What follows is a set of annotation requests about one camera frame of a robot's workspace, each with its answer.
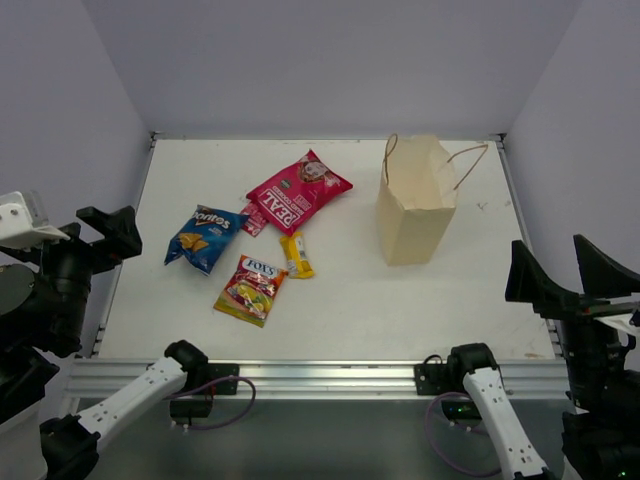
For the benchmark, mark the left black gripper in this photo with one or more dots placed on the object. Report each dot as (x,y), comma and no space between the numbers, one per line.
(80,250)

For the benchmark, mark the orange yellow candy packet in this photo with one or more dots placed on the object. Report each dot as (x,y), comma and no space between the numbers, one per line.
(250,293)

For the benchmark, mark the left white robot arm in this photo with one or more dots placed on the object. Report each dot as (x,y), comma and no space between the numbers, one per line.
(59,411)

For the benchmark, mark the aluminium mounting rail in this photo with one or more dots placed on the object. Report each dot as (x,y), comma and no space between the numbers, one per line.
(320,377)

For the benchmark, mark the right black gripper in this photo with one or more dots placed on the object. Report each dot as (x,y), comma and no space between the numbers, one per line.
(604,278)

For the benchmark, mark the large red snack bag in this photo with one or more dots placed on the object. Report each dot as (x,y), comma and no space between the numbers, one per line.
(291,197)

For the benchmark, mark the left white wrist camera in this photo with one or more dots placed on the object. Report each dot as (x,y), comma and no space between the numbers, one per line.
(25,223)

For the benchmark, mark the brown paper bag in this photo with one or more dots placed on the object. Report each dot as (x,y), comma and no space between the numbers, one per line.
(418,194)

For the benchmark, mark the yellow snack packet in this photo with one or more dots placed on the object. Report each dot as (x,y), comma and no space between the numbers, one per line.
(297,262)

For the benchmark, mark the blue white snack bag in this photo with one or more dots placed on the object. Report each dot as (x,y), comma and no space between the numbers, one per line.
(204,237)

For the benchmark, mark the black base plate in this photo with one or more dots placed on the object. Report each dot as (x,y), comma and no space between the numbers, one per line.
(435,376)
(210,380)

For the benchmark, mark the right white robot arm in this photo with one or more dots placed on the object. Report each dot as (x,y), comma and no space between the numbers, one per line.
(600,437)

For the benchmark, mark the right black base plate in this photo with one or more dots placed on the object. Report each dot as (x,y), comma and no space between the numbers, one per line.
(435,376)

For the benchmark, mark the small pink snack packet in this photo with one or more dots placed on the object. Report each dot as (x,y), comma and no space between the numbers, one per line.
(256,222)

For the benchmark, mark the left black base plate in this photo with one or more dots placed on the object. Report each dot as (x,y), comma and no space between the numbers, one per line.
(210,380)

